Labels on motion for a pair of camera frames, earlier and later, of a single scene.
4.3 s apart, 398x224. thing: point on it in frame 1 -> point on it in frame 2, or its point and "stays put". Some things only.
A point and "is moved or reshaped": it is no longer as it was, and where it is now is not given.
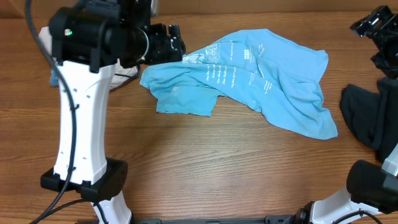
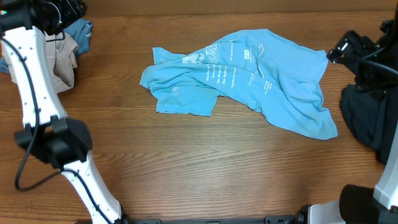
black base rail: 268,219 stays put
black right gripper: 376,30 -> 339,50
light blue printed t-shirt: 279,79 stays put
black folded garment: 372,117 stays put
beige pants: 121,73 is moved or reshaped
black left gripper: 162,54 -> 73,9
